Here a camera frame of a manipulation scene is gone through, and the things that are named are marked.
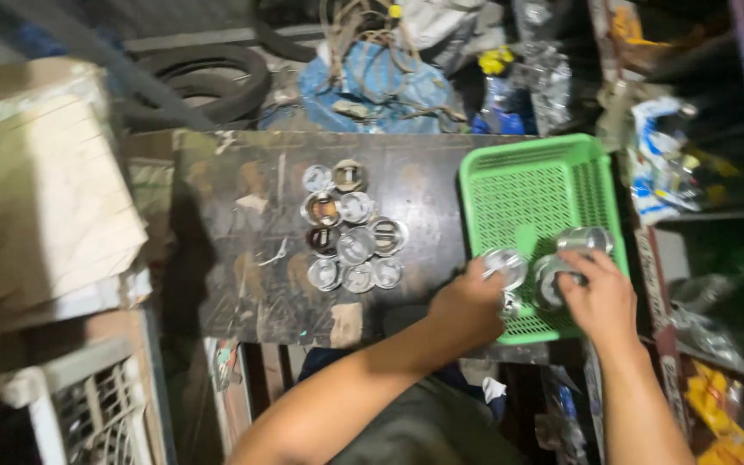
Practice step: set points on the blue plastic bag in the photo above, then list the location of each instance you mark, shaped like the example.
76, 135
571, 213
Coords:
378, 90

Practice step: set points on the person's right hand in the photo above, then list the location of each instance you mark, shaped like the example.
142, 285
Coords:
604, 300

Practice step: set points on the large cardboard box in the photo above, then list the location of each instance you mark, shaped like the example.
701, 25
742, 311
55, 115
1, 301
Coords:
36, 187

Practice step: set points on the person's dark green clothing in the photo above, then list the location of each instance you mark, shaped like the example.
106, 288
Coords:
417, 426

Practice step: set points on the silver piston with crown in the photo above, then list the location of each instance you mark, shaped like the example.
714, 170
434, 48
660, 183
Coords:
507, 263

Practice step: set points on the person's right fingers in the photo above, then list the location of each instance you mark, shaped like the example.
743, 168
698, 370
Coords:
575, 268

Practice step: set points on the person's left hand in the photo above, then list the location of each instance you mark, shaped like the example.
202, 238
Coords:
465, 310

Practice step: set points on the small silver metal part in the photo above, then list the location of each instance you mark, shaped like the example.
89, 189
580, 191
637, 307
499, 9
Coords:
511, 303

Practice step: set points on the green plastic mesh basket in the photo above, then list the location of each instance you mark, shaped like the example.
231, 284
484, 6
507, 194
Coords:
527, 194

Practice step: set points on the beige paper scrap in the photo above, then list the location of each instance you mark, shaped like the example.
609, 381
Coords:
346, 324

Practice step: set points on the black rubber tyre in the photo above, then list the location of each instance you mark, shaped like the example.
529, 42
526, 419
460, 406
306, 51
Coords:
217, 84

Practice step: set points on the silver piston with skirt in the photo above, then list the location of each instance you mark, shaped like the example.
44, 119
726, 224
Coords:
547, 284

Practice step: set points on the yellow plastic item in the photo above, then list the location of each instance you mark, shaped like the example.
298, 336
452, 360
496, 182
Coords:
495, 61

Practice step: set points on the cluttered metal shelf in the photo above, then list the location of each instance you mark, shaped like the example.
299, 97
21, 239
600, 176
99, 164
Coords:
695, 161

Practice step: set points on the person's left fingers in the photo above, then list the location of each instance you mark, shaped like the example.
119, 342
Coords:
489, 281

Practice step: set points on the group of silver pistons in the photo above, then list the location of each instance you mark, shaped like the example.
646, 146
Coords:
354, 229

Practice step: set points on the silver piston lying sideways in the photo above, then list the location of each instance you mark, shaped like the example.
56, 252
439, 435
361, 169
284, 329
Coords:
585, 239

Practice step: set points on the clear plastic packets heap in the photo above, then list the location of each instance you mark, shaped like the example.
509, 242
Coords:
543, 74

